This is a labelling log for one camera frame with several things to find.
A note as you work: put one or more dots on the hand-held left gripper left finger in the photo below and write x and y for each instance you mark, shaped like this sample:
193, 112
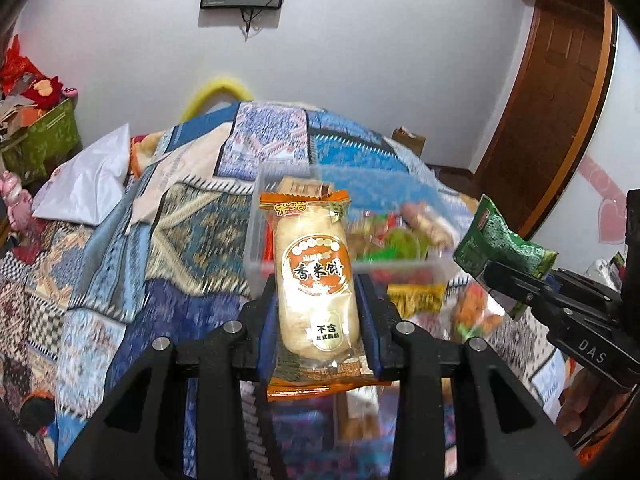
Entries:
260, 327

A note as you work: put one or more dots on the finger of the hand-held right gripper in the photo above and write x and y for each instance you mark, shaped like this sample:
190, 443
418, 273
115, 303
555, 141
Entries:
585, 285
515, 282

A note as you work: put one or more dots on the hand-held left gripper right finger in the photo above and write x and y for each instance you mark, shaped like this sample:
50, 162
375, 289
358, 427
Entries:
368, 321

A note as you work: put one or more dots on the green snack packet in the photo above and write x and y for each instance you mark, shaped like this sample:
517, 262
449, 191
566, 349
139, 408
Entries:
495, 235

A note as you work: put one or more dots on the clear plastic storage box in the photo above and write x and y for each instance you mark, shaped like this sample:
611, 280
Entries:
300, 270

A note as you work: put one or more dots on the orange rice cracker packet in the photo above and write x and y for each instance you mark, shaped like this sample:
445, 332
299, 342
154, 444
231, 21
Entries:
315, 270

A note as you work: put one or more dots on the green jelly cup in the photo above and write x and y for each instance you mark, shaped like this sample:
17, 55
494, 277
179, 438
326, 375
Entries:
402, 246

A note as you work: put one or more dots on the person's right hand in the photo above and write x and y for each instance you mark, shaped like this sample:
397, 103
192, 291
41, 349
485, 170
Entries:
587, 405

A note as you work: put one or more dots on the orange snack packet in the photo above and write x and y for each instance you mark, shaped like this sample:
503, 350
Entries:
476, 311

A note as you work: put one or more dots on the yellow snack packet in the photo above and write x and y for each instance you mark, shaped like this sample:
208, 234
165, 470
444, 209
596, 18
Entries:
416, 300

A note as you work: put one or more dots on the pale wafer packet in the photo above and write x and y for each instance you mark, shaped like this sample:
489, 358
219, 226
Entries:
359, 412

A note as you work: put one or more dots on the white sliding door with hearts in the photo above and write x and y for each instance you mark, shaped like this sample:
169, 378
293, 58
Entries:
595, 170

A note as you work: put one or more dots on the blue patchwork blanket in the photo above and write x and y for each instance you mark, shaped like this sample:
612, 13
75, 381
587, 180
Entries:
200, 220

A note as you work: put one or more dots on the brown wooden door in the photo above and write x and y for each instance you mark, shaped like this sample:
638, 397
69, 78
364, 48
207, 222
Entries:
545, 110

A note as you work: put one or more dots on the small cardboard box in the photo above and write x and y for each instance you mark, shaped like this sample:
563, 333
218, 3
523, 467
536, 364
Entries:
409, 142

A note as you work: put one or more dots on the orange patterned cloth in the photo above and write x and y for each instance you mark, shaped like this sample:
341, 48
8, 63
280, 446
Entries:
145, 152

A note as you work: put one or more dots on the white plastic bag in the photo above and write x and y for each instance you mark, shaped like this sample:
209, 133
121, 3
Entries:
82, 185

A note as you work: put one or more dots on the yellow foam tube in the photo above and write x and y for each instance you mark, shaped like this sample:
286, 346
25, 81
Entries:
217, 87

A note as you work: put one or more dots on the pink rabbit toy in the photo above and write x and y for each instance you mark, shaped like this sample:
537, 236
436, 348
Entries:
15, 200

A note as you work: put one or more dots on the green storage box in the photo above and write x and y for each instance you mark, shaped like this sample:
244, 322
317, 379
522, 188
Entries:
42, 135

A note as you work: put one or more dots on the red plush toy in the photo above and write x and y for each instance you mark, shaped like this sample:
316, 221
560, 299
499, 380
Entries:
42, 92

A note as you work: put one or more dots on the red paper decoration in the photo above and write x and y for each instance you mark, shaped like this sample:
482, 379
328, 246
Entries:
17, 67

